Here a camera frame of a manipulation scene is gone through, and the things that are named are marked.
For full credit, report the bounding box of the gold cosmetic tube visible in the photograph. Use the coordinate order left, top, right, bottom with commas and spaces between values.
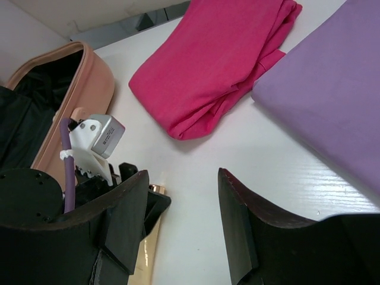
128, 184, 165, 285

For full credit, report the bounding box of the magenta cloth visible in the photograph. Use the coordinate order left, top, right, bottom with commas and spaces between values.
129, 1, 302, 140

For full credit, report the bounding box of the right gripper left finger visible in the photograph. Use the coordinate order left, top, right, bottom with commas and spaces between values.
1, 171, 149, 284

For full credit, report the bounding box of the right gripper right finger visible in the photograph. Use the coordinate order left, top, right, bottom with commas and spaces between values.
218, 168, 379, 284

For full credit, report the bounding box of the purple cloth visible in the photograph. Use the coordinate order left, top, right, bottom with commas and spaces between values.
252, 1, 379, 191

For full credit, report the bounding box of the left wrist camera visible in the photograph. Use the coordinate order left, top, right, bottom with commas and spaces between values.
69, 114, 125, 186

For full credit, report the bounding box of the pink hard-shell suitcase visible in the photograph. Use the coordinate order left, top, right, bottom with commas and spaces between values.
1, 42, 115, 187

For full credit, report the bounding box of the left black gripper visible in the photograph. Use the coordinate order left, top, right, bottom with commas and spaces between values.
1, 163, 138, 223

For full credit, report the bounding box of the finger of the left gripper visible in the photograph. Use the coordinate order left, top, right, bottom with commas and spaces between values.
142, 190, 172, 238

